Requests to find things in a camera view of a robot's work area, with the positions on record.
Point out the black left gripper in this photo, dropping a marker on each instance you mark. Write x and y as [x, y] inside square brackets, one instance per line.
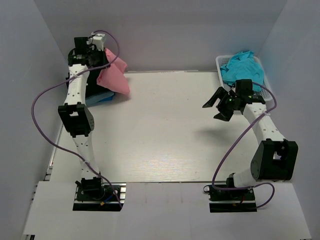
[102, 53]

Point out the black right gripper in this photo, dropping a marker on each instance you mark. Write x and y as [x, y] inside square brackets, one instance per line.
[222, 94]

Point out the pink t-shirt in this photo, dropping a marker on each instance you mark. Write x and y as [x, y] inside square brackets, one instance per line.
[113, 77]

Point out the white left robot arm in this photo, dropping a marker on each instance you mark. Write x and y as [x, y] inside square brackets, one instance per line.
[79, 123]

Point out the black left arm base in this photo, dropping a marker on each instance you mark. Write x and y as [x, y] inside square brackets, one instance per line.
[93, 195]

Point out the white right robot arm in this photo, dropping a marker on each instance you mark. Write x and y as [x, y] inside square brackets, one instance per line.
[275, 157]

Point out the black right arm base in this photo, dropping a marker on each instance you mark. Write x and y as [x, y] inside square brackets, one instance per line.
[230, 201]

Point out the folded black t-shirt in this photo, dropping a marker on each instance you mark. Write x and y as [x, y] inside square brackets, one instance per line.
[93, 82]

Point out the turquoise crumpled t-shirt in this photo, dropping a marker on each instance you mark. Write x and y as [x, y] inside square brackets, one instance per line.
[242, 66]

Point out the folded light blue t-shirt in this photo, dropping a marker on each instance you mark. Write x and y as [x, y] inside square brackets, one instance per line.
[92, 100]

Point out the folded bright blue t-shirt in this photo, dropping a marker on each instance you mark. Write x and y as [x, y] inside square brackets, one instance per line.
[108, 96]

